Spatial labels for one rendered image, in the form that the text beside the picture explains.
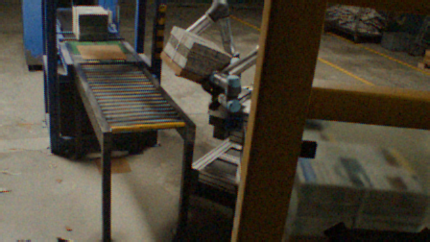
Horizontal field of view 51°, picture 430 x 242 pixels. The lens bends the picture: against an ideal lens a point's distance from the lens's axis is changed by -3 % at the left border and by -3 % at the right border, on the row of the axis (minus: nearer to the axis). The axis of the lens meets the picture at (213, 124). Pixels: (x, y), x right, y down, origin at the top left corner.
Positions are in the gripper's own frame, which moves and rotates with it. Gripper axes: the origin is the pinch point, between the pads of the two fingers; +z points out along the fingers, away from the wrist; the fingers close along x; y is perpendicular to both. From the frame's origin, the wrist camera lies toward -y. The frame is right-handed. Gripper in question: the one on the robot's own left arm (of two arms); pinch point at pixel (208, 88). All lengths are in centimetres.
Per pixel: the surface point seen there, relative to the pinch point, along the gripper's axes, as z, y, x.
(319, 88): -184, 41, 83
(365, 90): -186, 44, 76
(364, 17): 498, 159, -541
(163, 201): 30, -96, -22
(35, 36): 353, -78, 60
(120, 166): 88, -103, -4
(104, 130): -11, -39, 55
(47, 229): 15, -126, 57
